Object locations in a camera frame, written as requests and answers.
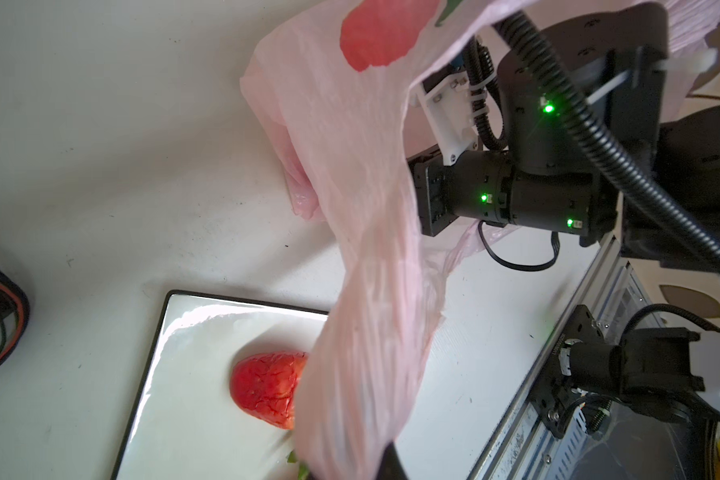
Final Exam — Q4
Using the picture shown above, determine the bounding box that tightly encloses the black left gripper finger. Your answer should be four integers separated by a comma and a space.
376, 443, 408, 480

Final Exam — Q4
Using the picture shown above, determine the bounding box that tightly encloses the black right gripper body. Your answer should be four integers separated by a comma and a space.
408, 146, 456, 237

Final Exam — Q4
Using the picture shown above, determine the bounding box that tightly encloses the red fake strawberry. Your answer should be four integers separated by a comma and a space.
229, 351, 308, 430

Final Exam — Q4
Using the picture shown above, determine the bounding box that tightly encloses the pink plastic bag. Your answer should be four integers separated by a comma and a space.
239, 0, 720, 480

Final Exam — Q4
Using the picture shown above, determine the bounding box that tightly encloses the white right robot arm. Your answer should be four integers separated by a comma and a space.
409, 2, 720, 274

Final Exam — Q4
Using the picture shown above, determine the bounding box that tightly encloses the white square board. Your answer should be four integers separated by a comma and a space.
111, 290, 327, 479

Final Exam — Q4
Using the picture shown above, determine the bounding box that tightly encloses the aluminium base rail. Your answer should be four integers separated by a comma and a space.
468, 235, 649, 479

